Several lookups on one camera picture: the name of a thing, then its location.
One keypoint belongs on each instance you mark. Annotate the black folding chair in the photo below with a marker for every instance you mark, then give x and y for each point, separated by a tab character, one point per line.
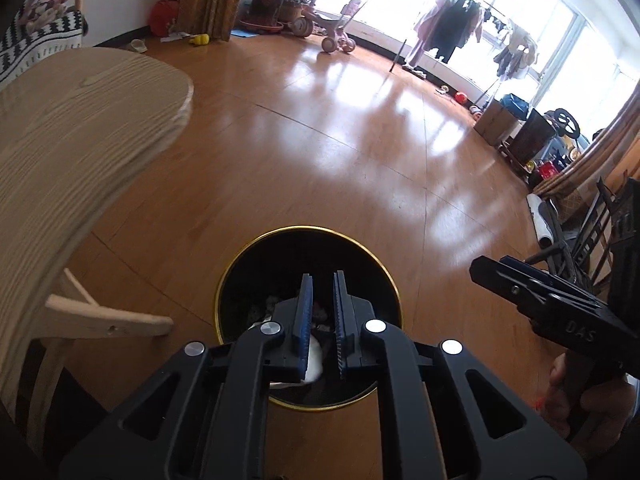
585	240

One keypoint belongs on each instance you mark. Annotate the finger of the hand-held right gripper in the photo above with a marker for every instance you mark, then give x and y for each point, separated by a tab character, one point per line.
505	280
540	271

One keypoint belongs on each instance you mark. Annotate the person's right hand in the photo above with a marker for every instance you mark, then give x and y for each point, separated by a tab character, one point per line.
602	412

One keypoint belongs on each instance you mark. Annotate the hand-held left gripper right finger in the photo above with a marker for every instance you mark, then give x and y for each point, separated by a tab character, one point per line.
341	330

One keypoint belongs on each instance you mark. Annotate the red toy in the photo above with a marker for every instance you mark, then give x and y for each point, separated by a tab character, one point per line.
544	171

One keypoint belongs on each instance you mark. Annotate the clothes rack with clothes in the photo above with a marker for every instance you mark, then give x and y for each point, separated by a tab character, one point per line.
460	30

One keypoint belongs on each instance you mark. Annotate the red ball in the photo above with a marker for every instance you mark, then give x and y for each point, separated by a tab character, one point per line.
460	98

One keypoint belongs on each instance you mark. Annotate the white tissue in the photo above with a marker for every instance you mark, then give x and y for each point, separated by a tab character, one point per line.
315	360

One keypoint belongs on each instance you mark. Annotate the cardboard box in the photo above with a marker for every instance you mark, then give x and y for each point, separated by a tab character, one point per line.
495	122

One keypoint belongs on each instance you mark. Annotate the yellow toy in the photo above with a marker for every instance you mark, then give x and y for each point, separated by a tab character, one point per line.
199	40

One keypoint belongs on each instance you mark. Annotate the light wooden table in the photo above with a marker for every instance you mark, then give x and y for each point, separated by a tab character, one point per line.
75	125

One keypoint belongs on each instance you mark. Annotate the small plant pot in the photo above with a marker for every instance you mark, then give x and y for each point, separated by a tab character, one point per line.
292	10

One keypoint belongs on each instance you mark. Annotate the black trash bin gold rim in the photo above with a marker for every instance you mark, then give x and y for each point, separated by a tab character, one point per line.
280	260

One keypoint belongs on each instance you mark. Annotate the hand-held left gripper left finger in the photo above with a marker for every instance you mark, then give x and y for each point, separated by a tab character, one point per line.
305	330

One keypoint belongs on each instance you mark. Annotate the white paper roll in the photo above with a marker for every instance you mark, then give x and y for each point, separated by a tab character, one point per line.
540	220

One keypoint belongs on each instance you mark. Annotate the pink tricycle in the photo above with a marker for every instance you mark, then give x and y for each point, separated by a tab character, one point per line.
327	30

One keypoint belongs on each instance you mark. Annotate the large dark plant pot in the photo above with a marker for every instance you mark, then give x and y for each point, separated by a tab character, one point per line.
269	2

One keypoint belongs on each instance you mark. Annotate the dark brown bin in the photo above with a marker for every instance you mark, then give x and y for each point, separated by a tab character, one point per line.
531	135

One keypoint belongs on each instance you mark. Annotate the pink plush toy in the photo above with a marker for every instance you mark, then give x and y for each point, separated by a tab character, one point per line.
47	2

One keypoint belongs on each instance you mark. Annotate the red bag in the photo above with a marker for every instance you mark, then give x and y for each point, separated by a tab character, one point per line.
164	17

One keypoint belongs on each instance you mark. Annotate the wooden sofa frame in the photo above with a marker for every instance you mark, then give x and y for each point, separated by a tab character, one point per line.
81	7

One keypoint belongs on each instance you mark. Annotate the black toy ride-on car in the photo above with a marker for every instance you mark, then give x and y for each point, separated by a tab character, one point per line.
567	127

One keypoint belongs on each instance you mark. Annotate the blue plastic bag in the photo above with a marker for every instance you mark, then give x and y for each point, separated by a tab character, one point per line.
516	106

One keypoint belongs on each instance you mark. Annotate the white paper sheet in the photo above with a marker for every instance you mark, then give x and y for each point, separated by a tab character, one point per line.
175	35

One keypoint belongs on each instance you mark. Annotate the blue mat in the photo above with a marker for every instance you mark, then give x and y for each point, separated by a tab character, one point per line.
243	34

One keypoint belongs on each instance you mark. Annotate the black white striped blanket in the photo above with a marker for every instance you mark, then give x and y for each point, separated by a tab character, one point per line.
35	45

